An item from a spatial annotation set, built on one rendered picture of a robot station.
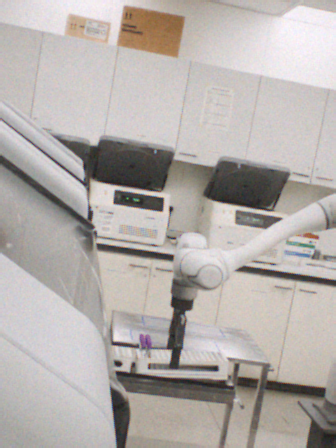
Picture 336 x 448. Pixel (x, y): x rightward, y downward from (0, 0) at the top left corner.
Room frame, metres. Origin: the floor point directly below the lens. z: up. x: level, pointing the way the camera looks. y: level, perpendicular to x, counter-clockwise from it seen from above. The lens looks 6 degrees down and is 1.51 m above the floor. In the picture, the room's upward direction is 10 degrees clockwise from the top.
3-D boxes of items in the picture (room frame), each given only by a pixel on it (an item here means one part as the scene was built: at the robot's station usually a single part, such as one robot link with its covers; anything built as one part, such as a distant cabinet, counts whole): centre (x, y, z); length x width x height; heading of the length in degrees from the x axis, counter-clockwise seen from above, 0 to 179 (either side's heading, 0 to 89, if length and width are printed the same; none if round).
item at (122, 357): (2.07, 0.20, 0.83); 0.30 x 0.10 x 0.06; 99
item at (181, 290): (2.11, -0.09, 1.10); 0.09 x 0.09 x 0.06
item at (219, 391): (2.10, 0.02, 0.78); 0.73 x 0.14 x 0.09; 99
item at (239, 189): (4.81, -0.51, 1.25); 0.62 x 0.56 x 0.69; 8
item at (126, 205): (4.68, 0.33, 1.24); 0.62 x 0.56 x 0.69; 9
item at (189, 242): (2.10, -0.09, 1.21); 0.13 x 0.11 x 0.16; 14
